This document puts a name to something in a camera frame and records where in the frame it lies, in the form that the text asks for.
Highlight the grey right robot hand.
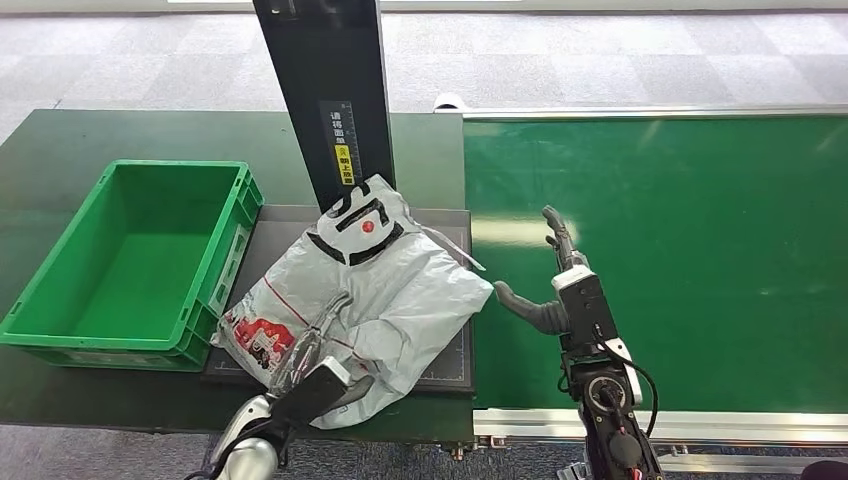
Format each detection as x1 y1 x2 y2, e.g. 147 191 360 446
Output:
493 205 591 336

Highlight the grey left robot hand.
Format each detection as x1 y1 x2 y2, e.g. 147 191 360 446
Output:
266 290 356 400

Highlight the grey plastic mailer package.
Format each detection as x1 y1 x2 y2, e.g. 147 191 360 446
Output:
210 174 495 431

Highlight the green conveyor belt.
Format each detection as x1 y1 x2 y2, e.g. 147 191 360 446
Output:
463 115 848 413

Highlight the black inbound scanner machine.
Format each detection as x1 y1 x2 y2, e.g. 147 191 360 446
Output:
201 0 476 397

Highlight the green plastic crate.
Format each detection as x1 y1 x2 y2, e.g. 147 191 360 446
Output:
0 158 265 374

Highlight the black yellow label sticker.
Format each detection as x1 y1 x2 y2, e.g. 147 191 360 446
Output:
319 99 367 197

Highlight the black round object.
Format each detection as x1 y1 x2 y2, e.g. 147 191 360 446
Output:
801 460 848 480

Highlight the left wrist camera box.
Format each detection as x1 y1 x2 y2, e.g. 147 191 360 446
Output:
271 357 352 425

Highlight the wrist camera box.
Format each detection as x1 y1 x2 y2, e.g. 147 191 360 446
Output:
551 264 621 359
271 357 352 425

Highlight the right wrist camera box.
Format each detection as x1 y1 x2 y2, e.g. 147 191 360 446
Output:
551 264 621 359

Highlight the aluminium conveyor frame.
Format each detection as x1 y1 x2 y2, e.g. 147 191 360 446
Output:
433 102 848 475

